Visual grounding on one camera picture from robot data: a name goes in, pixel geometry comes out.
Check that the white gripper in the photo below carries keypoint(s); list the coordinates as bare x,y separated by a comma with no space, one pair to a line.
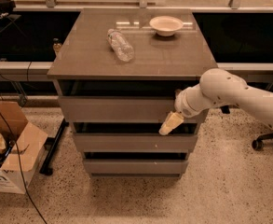
183,105

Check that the grey top drawer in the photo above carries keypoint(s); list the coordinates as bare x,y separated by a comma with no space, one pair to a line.
114,109

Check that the grey drawer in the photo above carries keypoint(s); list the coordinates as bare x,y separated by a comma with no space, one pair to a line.
114,142
135,167
114,109

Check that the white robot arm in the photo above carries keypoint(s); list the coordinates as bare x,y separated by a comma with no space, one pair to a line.
216,88

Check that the grey middle drawer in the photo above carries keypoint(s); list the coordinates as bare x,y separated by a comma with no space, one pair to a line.
114,142

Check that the grey drawer cabinet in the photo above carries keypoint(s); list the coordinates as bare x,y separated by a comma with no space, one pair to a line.
87,66

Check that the grey bottom drawer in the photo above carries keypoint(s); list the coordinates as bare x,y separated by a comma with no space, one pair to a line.
135,167

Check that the open cardboard box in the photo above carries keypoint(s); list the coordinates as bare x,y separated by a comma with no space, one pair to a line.
28,142

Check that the black office chair base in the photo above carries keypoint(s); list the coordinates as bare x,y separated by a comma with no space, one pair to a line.
258,143

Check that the white paper bowl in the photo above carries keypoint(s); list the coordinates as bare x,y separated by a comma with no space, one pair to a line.
166,25

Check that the clear plastic water bottle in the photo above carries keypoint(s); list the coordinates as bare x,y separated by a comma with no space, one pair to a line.
120,45

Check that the black table leg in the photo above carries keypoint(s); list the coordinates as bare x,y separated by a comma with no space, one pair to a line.
51,146

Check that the small bottle behind cabinet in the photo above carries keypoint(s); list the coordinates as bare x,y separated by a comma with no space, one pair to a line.
57,45

